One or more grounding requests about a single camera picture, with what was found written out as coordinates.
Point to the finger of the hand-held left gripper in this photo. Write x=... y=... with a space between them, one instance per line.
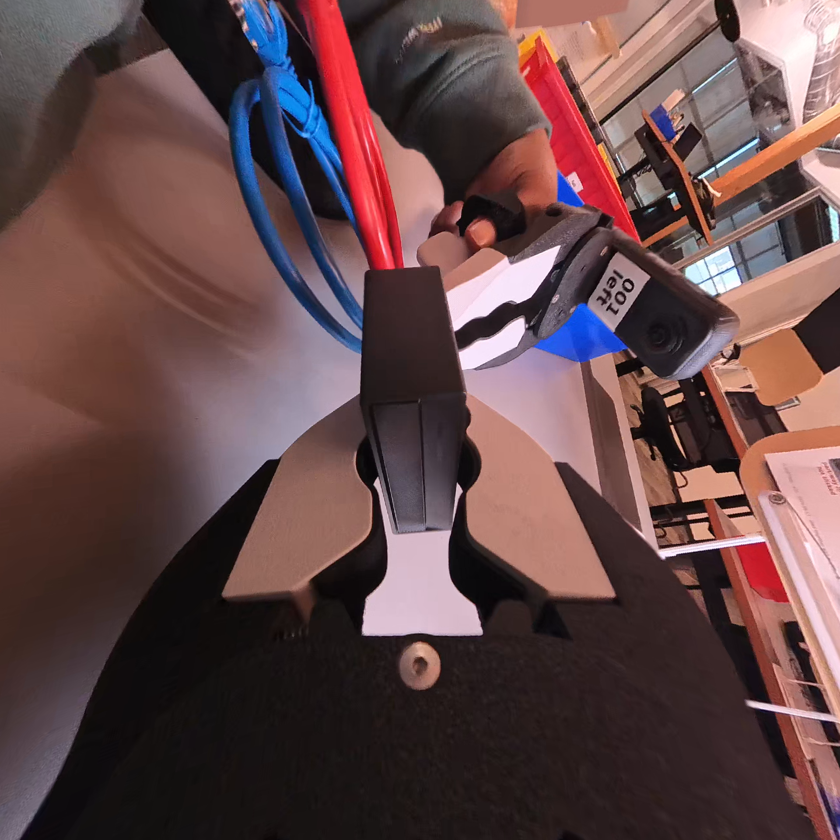
x=505 y=282
x=495 y=344

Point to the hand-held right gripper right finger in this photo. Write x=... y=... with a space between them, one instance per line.
x=525 y=512

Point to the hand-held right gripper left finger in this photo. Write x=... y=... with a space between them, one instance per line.
x=308 y=505

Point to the black network switch box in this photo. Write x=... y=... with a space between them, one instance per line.
x=407 y=341

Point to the person's left forearm green sleeve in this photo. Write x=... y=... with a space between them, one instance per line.
x=446 y=79

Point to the person's left hand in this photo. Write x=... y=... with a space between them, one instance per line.
x=518 y=170

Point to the blue plastic bin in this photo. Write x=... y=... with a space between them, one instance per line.
x=581 y=334

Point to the black office chair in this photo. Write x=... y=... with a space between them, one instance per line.
x=663 y=420

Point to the wooden chair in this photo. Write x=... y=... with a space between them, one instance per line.
x=781 y=367

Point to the wooden top standing desk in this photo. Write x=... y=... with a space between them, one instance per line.
x=676 y=170

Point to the red plastic bin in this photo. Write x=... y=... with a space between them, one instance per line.
x=577 y=124

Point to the wooden beam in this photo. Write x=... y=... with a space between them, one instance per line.
x=781 y=148

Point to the clear acrylic sign holder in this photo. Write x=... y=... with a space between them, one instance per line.
x=807 y=512

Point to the small red bin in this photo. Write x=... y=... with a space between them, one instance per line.
x=764 y=571

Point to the person's green sweatshirt torso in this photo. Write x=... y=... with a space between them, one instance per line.
x=46 y=85

